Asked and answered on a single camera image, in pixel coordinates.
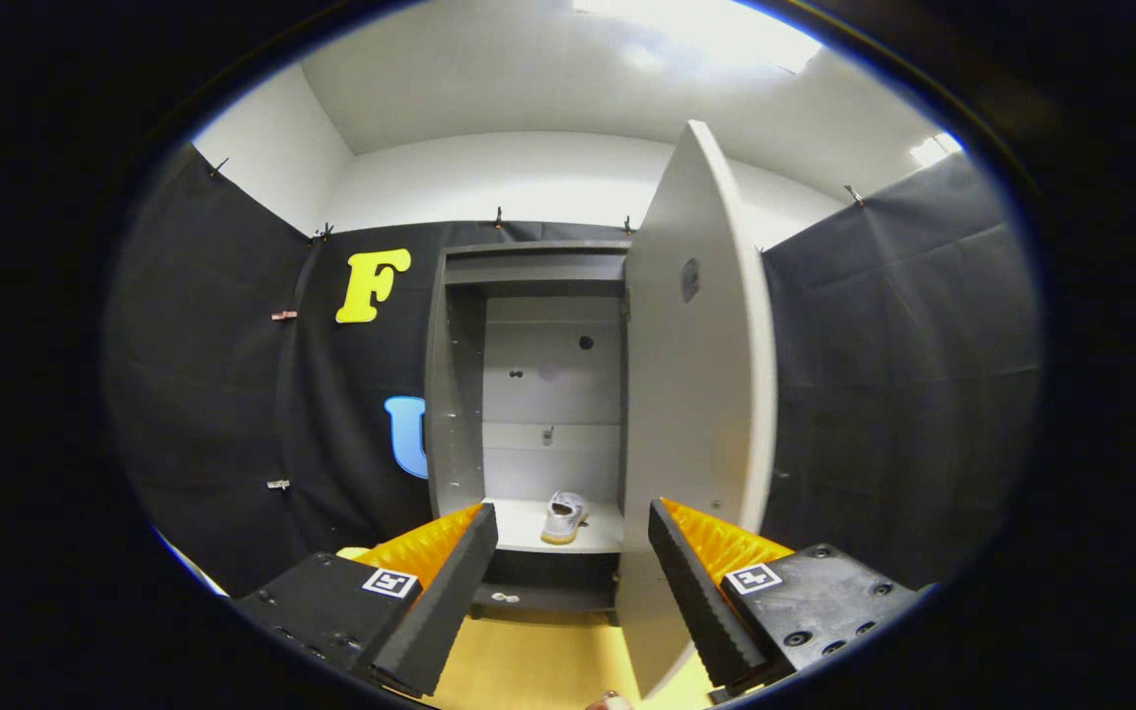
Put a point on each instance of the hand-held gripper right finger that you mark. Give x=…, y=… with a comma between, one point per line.
x=696, y=602

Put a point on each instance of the grey shoe cabinet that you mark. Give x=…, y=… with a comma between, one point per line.
x=548, y=375

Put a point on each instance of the black backdrop cloth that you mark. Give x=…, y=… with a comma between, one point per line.
x=213, y=394

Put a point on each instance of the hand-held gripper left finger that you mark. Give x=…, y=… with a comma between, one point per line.
x=450, y=592

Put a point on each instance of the white canvas shoe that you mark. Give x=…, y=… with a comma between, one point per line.
x=563, y=518

